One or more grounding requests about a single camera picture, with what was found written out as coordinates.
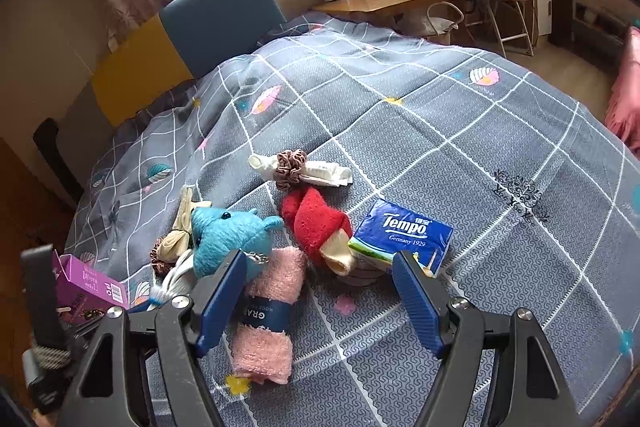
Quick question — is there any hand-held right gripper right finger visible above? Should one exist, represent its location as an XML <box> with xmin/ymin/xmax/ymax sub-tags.
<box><xmin>392</xmin><ymin>251</ymin><xmax>583</xmax><ymax>427</ymax></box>

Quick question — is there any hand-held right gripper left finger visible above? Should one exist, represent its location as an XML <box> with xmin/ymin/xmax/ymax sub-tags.
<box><xmin>60</xmin><ymin>249</ymin><xmax>248</xmax><ymax>427</ymax></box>

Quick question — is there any pink towel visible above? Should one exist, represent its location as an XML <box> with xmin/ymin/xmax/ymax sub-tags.
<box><xmin>227</xmin><ymin>246</ymin><xmax>308</xmax><ymax>385</ymax></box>

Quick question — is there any white sock with teal band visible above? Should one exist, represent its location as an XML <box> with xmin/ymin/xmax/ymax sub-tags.
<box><xmin>147</xmin><ymin>249</ymin><xmax>201</xmax><ymax>308</ymax></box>

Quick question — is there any blue plush toy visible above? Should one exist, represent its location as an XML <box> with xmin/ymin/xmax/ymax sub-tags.
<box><xmin>190</xmin><ymin>205</ymin><xmax>285</xmax><ymax>279</ymax></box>

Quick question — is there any cream cloth band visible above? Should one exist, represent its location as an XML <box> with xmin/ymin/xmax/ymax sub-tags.
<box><xmin>165</xmin><ymin>186</ymin><xmax>201</xmax><ymax>260</ymax></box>

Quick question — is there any red sock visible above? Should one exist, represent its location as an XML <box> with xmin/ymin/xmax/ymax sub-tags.
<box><xmin>280</xmin><ymin>186</ymin><xmax>361</xmax><ymax>279</ymax></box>

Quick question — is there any pinkish brown satin scrunchie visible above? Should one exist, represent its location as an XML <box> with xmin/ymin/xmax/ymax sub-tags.
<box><xmin>276</xmin><ymin>148</ymin><xmax>308</xmax><ymax>192</ymax></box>

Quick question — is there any white sock pair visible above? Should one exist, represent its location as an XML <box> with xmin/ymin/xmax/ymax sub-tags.
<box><xmin>248</xmin><ymin>153</ymin><xmax>353</xmax><ymax>188</ymax></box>

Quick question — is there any purple cardboard box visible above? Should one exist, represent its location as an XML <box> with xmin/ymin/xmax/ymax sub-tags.
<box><xmin>52</xmin><ymin>252</ymin><xmax>132</xmax><ymax>325</ymax></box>

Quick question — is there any grey striped sock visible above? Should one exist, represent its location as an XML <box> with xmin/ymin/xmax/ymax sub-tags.
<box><xmin>342</xmin><ymin>264</ymin><xmax>388</xmax><ymax>290</ymax></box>

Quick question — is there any blue tissue packet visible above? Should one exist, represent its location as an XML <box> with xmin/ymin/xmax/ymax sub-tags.
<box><xmin>347</xmin><ymin>198</ymin><xmax>455</xmax><ymax>279</ymax></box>

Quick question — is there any leopard print scrunchie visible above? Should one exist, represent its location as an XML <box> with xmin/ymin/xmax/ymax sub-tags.
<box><xmin>151</xmin><ymin>237</ymin><xmax>186</xmax><ymax>280</ymax></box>

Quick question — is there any white bag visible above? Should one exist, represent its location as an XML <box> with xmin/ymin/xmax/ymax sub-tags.
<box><xmin>425</xmin><ymin>2</ymin><xmax>466</xmax><ymax>45</ymax></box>

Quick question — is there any pink cloth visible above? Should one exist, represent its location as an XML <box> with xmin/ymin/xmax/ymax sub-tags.
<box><xmin>602</xmin><ymin>27</ymin><xmax>640</xmax><ymax>158</ymax></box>

